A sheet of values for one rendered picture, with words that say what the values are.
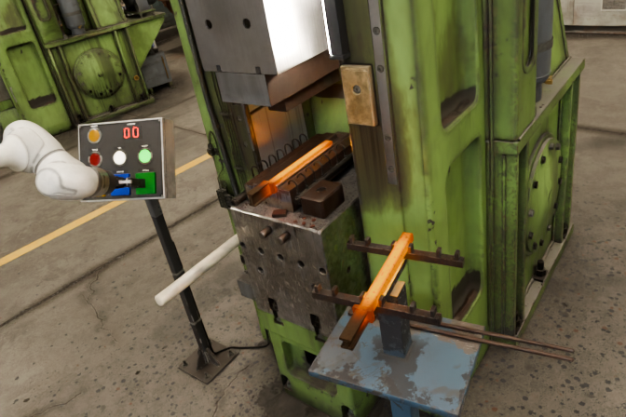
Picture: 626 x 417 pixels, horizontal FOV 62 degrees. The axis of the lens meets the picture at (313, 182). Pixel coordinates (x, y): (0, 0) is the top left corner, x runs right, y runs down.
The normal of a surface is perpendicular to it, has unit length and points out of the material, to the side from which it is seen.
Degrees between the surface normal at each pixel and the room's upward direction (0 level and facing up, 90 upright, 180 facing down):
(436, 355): 0
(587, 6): 90
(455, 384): 0
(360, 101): 90
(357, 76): 90
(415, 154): 90
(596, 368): 0
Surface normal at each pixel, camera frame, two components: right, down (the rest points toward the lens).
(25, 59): 0.62, 0.27
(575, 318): -0.16, -0.87
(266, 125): 0.80, 0.16
